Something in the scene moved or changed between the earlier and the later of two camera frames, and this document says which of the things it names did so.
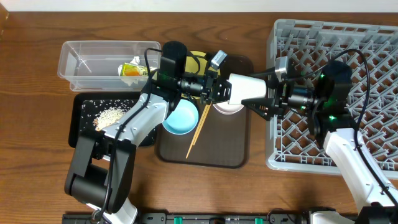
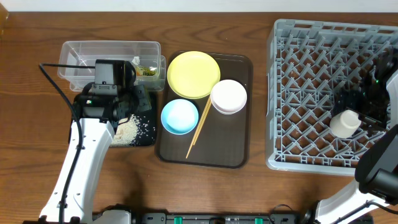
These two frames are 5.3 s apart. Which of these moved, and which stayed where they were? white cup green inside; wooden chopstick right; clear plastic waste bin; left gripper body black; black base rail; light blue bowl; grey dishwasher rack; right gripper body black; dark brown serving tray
Moved: left gripper body black; white cup green inside; right gripper body black
Stayed: light blue bowl; dark brown serving tray; grey dishwasher rack; wooden chopstick right; clear plastic waste bin; black base rail
